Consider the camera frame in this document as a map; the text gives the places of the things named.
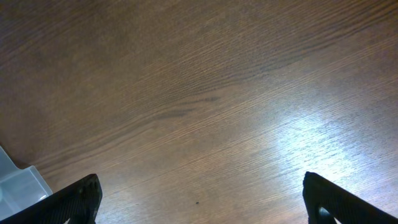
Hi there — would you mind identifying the clear plastic storage bin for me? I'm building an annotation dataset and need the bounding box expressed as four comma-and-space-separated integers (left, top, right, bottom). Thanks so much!
0, 147, 53, 220

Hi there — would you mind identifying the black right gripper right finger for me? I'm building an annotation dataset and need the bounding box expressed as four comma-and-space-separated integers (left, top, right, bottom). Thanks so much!
302, 172, 397, 224

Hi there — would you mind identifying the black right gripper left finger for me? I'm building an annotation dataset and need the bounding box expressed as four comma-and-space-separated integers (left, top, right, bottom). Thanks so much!
1, 174, 103, 224

